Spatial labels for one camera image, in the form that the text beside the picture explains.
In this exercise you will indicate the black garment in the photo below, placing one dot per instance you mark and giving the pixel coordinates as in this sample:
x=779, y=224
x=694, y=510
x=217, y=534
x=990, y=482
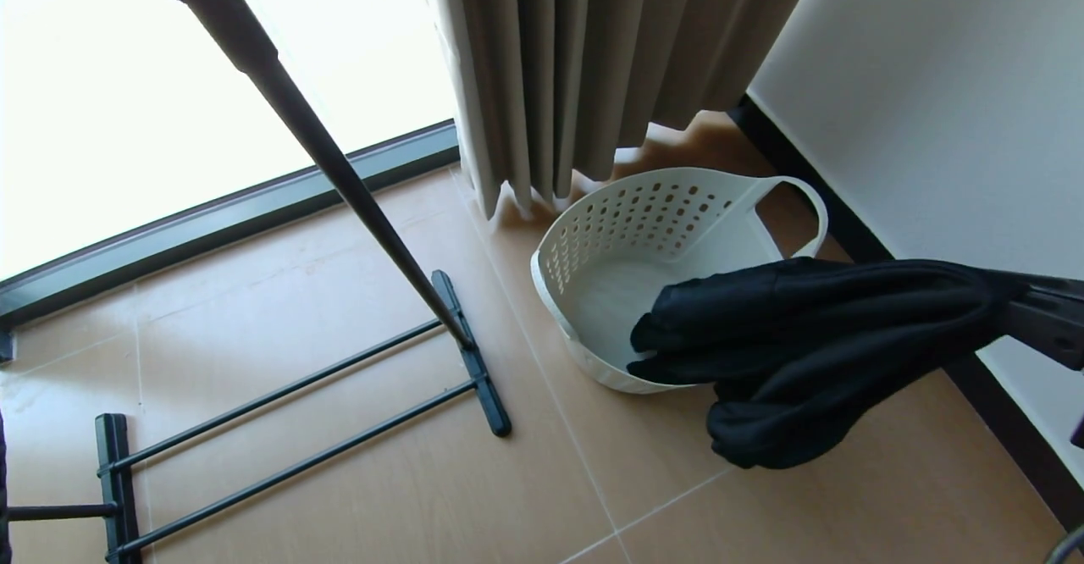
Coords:
x=804, y=335

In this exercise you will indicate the white laundry basket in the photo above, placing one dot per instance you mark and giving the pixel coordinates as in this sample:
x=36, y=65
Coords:
x=610, y=301

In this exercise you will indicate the black clothes rack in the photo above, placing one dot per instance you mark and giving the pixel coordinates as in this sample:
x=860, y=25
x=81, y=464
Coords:
x=334, y=166

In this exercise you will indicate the brown curtain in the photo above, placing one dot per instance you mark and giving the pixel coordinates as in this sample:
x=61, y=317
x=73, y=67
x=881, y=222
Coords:
x=593, y=56

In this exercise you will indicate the window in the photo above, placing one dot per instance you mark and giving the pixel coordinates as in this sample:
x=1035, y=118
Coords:
x=212, y=229

